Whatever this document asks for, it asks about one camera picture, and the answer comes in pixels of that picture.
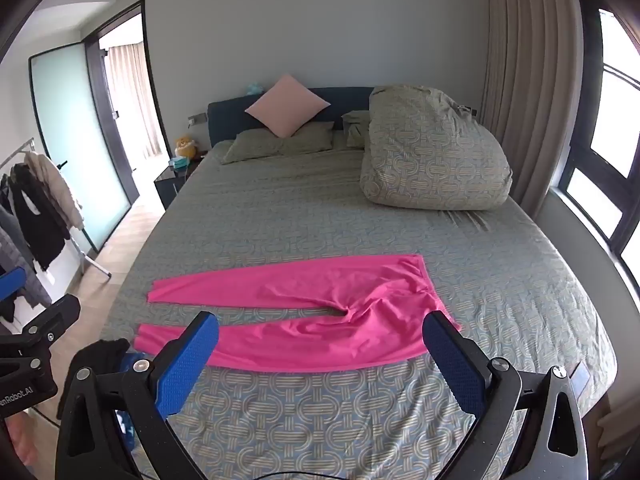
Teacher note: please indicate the teal tissue box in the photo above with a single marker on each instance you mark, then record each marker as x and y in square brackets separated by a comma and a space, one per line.
[178, 162]

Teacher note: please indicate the dark door frame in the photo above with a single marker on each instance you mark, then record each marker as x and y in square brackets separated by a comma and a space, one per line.
[95, 85]

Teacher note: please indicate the pink square pillow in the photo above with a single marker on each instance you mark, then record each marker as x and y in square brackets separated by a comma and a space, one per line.
[287, 105]

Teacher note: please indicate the pink pants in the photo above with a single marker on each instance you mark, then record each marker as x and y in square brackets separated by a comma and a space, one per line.
[300, 280]

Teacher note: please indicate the dark nightstand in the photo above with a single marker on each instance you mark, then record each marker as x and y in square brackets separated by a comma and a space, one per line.
[170, 185]

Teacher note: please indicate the dark window frame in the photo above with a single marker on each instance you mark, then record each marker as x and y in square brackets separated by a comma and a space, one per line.
[585, 160]

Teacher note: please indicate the frosted glass sliding door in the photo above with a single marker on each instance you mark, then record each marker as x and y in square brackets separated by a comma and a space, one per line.
[75, 135]

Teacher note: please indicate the grey hanging clothes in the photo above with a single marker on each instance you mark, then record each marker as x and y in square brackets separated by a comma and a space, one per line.
[20, 265]

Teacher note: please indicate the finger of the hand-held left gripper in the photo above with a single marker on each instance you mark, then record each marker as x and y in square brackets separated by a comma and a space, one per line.
[55, 315]
[12, 282]

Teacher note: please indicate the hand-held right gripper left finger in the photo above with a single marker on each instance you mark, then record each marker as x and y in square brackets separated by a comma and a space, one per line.
[187, 360]

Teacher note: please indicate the beige hanging jacket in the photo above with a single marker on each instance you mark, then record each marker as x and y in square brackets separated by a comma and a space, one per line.
[57, 185]

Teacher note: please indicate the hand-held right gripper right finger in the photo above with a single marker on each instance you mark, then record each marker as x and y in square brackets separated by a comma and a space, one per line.
[452, 360]

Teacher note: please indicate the beige curtain behind doorway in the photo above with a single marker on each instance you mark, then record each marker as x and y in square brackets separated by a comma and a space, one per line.
[135, 100]

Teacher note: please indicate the dark blue headboard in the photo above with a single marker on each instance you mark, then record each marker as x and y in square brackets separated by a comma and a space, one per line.
[225, 117]

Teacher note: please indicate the black cloth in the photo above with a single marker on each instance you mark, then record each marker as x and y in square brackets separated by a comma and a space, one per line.
[107, 352]

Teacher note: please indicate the beige window curtain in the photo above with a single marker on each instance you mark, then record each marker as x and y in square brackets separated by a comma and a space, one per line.
[530, 85]

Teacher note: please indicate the folded patterned duvet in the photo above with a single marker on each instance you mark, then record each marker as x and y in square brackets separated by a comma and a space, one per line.
[435, 150]

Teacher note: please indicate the wall switch panel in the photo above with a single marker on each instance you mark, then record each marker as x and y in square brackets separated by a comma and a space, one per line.
[197, 119]

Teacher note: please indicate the patterned flat pillow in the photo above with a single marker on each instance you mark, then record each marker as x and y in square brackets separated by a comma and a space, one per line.
[356, 127]
[270, 142]

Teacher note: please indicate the teal plush toy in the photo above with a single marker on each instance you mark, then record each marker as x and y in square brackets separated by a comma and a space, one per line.
[254, 89]

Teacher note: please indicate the yellow plush toy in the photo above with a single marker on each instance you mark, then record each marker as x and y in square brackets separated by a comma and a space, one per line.
[184, 146]

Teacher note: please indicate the bed with patterned cover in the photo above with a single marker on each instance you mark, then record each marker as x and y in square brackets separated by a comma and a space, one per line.
[300, 210]

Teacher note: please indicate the black hanging garment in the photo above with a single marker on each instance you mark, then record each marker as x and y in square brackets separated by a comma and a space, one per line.
[37, 220]

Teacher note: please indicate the metal clothes rack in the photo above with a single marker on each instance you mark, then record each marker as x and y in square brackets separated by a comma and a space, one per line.
[95, 260]

